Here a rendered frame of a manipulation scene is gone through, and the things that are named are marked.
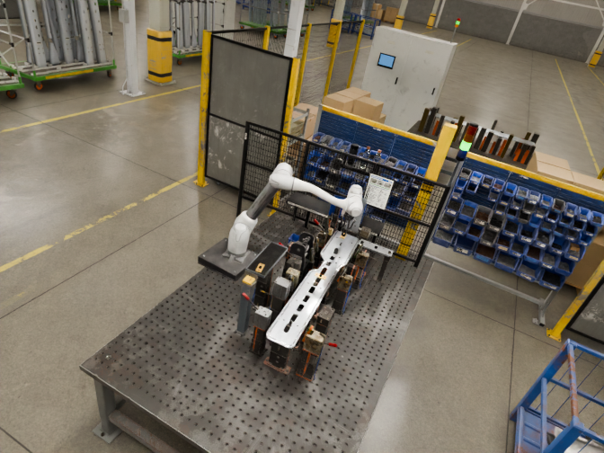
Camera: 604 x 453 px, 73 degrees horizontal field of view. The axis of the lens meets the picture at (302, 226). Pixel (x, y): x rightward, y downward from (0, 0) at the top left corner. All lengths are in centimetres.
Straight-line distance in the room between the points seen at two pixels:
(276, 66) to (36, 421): 384
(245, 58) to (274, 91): 49
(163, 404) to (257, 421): 53
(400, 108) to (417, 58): 103
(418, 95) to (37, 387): 808
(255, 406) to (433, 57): 779
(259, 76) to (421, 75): 492
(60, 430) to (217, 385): 123
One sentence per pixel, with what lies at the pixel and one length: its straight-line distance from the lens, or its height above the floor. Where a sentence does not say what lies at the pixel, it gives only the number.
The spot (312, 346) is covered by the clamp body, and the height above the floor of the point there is 99.
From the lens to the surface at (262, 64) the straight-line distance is 493.
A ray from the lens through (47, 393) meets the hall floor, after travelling 365.
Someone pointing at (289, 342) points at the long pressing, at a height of 100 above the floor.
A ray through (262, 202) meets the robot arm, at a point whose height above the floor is 120.
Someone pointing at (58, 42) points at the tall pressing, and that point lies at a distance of 1027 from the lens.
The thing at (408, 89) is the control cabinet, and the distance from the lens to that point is 932.
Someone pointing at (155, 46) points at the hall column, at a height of 80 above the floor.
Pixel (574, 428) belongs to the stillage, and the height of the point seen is 93.
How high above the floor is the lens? 287
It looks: 33 degrees down
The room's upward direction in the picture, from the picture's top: 12 degrees clockwise
